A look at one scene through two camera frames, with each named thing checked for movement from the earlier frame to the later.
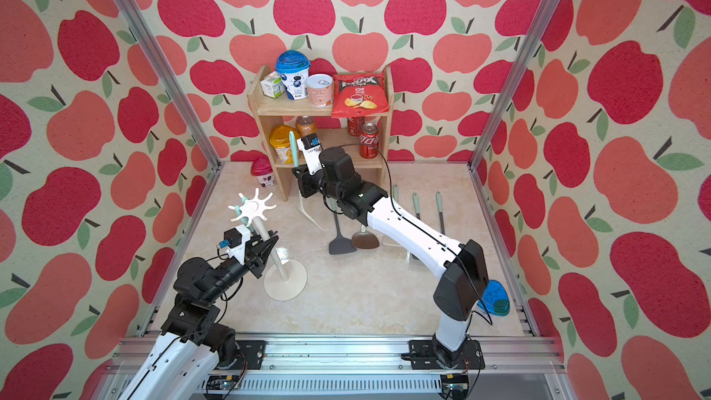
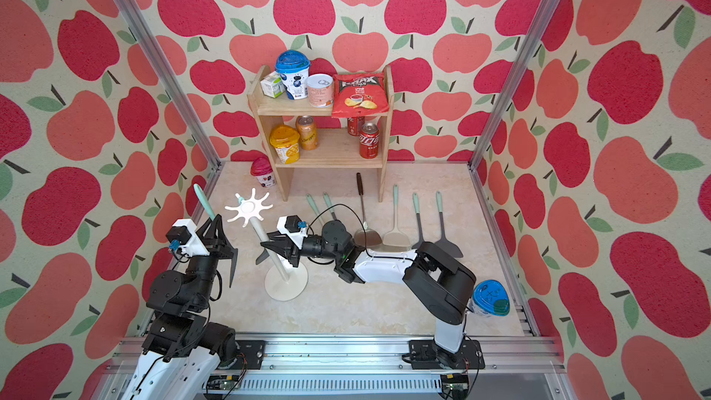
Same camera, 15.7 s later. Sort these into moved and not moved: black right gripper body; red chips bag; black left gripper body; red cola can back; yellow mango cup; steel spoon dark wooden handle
Moved: black right gripper body; black left gripper body
Not moved: steel spoon dark wooden handle; yellow mango cup; red chips bag; red cola can back
